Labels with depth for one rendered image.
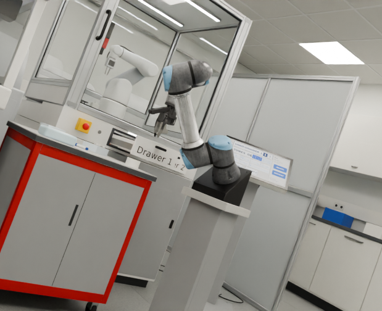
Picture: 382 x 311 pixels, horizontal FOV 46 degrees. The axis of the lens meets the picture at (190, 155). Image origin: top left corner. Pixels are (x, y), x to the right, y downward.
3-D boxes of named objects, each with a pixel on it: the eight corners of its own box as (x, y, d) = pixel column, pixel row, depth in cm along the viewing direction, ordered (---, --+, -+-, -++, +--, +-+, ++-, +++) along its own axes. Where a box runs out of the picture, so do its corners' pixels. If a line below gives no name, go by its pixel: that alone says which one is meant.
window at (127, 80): (192, 150, 304) (240, 21, 308) (79, 102, 255) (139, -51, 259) (192, 150, 304) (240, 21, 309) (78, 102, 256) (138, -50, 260)
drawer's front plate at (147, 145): (173, 170, 256) (179, 152, 256) (131, 153, 239) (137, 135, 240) (171, 169, 257) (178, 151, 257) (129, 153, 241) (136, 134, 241)
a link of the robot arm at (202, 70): (213, 52, 206) (205, 68, 254) (190, 58, 205) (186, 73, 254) (219, 77, 206) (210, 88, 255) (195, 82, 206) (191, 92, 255)
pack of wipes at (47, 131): (67, 143, 206) (70, 134, 206) (74, 147, 199) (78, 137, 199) (36, 132, 197) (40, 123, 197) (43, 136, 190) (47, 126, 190)
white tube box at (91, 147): (106, 156, 240) (108, 150, 240) (95, 152, 234) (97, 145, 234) (92, 150, 248) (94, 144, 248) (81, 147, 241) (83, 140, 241)
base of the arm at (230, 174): (245, 170, 237) (242, 155, 232) (231, 186, 227) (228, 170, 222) (221, 165, 245) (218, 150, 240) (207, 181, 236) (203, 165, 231)
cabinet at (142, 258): (153, 290, 303) (194, 181, 307) (2, 265, 244) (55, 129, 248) (100, 244, 381) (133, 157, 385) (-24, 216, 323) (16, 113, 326)
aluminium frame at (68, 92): (200, 160, 307) (253, 21, 311) (64, 104, 249) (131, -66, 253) (138, 141, 385) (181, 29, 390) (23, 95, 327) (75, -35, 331)
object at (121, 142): (170, 166, 256) (173, 156, 256) (132, 152, 242) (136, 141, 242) (139, 154, 289) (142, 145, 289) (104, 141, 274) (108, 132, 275)
